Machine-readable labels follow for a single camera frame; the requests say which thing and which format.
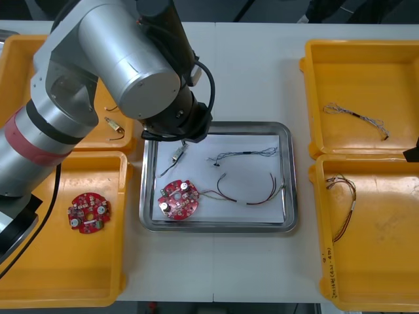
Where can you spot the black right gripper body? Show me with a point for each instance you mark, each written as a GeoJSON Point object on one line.
{"type": "Point", "coordinates": [413, 153]}

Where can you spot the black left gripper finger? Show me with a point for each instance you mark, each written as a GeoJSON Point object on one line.
{"type": "Point", "coordinates": [185, 143]}

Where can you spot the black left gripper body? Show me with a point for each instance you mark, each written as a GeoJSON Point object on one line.
{"type": "Point", "coordinates": [183, 127]}

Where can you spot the silver and black left arm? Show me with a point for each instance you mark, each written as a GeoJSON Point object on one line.
{"type": "Point", "coordinates": [131, 65]}

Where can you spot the round red circuit board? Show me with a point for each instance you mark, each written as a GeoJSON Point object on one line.
{"type": "Point", "coordinates": [86, 209]}
{"type": "Point", "coordinates": [180, 204]}

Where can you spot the steel tray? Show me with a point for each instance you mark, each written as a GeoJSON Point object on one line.
{"type": "Point", "coordinates": [146, 196]}

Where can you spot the yellow-orange plastic bin with handwriting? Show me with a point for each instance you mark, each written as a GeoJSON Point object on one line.
{"type": "Point", "coordinates": [376, 261]}

